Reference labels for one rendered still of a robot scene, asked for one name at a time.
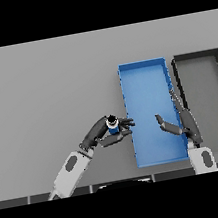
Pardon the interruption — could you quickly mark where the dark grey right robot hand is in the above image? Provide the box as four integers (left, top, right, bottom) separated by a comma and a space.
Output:
150, 84, 205, 156

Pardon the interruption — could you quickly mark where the blue bin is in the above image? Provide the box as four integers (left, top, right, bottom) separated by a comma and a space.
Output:
116, 54, 192, 170

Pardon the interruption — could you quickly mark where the blue pipe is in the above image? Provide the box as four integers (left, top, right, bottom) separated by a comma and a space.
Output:
104, 113, 121, 137

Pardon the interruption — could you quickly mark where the dark grey bin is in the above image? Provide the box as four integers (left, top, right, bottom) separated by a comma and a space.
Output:
169, 47, 218, 158

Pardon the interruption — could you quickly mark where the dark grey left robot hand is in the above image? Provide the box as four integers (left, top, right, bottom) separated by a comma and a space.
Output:
74, 110, 139, 154

